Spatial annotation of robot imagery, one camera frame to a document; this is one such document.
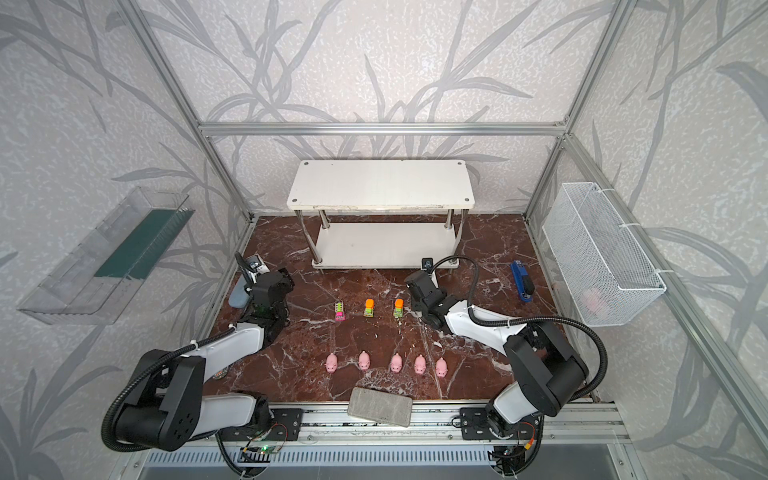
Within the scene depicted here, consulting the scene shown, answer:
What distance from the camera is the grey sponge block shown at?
74 centimetres

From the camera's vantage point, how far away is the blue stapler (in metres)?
0.96

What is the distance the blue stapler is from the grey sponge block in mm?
495
